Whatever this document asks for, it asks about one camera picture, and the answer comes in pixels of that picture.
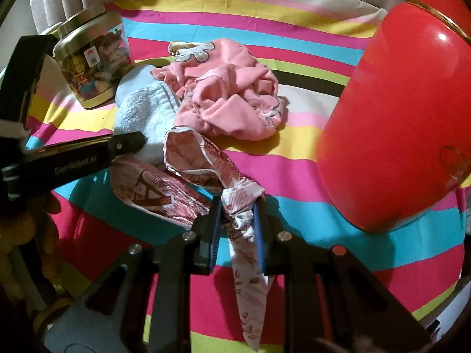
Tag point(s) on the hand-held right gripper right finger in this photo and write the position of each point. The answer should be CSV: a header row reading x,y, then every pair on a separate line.
x,y
259,239

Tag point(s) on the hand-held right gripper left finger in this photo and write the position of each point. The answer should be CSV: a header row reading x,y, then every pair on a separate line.
x,y
217,224

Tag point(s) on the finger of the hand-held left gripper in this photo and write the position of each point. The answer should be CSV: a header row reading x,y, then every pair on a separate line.
x,y
128,142

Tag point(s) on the white towel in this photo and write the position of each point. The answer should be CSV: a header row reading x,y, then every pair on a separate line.
x,y
147,114

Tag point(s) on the white red printed cloth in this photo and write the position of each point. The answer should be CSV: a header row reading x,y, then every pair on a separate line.
x,y
191,158

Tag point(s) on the colourful striped tablecloth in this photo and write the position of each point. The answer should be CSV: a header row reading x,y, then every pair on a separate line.
x,y
294,176

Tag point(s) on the glass jar with gold lid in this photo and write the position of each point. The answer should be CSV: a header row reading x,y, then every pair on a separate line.
x,y
92,66

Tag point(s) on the pink garment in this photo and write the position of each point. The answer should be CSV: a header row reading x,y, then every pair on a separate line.
x,y
224,92

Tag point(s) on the grey plastic object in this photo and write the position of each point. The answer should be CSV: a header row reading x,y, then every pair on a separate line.
x,y
55,323

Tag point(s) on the red thermos flask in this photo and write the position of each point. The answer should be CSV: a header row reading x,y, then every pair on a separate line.
x,y
397,110

